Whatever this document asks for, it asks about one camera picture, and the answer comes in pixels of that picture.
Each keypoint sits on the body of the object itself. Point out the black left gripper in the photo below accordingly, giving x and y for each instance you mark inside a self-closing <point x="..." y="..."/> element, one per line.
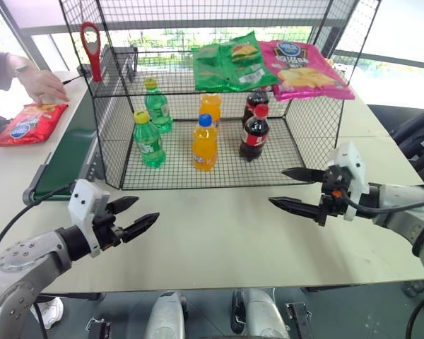
<point x="106" y="229"/>

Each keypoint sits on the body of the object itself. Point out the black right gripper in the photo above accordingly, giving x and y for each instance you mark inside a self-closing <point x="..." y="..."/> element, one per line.
<point x="334" y="201"/>

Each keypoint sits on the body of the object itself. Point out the red chips bag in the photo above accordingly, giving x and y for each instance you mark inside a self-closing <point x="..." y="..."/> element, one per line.
<point x="30" y="125"/>

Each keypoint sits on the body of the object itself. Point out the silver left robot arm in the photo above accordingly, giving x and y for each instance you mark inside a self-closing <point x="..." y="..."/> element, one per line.
<point x="17" y="268"/>

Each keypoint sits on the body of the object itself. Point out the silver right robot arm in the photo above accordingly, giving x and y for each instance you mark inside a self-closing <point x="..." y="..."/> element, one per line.
<point x="399" y="205"/>

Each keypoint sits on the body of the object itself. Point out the person's sleeved forearm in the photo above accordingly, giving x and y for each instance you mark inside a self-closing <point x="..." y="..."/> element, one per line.
<point x="0" y="67"/>

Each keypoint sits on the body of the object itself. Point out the green conveyor tray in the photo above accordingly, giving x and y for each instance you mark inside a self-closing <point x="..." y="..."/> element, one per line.
<point x="69" y="148"/>

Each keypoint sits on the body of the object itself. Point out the person's bare hand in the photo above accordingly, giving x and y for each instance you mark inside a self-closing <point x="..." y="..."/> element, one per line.
<point x="46" y="84"/>

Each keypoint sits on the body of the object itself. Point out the green soda bottle yellow cap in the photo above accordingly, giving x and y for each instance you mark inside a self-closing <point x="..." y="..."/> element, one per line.
<point x="148" y="144"/>
<point x="159" y="109"/>

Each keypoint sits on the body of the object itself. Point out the cola bottle red cap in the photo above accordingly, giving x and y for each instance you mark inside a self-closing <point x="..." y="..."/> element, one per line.
<point x="254" y="137"/>

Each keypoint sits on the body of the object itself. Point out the orange soda bottle blue cap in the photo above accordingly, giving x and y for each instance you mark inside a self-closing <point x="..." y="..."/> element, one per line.
<point x="205" y="148"/>

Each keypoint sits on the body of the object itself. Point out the cola bottle black cap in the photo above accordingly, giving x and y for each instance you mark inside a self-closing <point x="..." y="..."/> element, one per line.
<point x="254" y="97"/>

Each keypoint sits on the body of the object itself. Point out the silver robot leg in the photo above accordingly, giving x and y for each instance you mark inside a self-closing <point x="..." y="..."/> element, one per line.
<point x="261" y="314"/>
<point x="166" y="318"/>

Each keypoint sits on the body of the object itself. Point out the pink chips bag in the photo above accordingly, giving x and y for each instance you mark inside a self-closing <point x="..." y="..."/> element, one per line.
<point x="304" y="77"/>

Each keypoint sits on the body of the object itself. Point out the metal table latch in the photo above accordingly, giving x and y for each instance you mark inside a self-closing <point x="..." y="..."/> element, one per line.
<point x="300" y="318"/>
<point x="99" y="326"/>

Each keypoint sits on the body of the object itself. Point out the black chair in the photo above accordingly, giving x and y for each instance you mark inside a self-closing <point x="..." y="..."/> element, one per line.
<point x="417" y="141"/>

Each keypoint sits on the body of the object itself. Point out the white shoe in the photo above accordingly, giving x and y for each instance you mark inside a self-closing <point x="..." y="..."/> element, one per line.
<point x="51" y="312"/>

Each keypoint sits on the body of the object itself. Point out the green chips bag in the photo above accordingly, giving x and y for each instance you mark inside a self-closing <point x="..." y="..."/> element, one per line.
<point x="229" y="67"/>

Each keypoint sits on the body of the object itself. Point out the red loop-shaped tool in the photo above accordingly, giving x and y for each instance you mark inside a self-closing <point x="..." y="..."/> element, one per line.
<point x="95" y="60"/>

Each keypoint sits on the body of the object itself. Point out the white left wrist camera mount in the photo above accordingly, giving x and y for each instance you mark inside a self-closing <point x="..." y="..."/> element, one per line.
<point x="83" y="201"/>

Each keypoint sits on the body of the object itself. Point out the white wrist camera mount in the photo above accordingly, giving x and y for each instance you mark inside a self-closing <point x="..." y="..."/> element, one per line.
<point x="353" y="159"/>
<point x="83" y="201"/>

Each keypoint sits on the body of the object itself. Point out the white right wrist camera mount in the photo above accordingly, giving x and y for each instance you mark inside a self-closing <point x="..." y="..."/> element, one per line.
<point x="353" y="159"/>

